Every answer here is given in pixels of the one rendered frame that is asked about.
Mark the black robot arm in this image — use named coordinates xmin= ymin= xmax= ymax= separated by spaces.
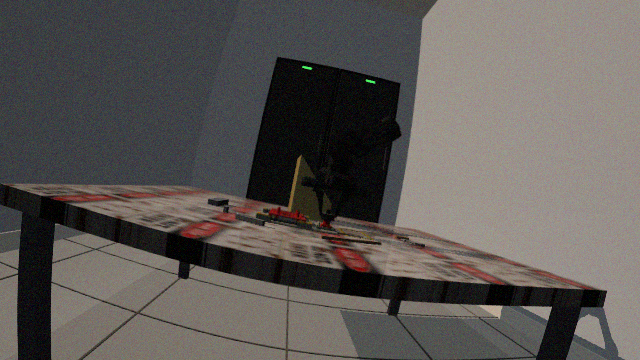
xmin=313 ymin=116 xmax=402 ymax=191

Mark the black wheel with grey rim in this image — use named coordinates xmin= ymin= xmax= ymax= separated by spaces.
xmin=320 ymin=213 xmax=335 ymax=222

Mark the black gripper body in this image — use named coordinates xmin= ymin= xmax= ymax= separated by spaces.
xmin=301 ymin=161 xmax=366 ymax=198

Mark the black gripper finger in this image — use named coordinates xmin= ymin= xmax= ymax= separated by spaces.
xmin=335 ymin=194 xmax=353 ymax=218
xmin=312 ymin=189 xmax=324 ymax=216

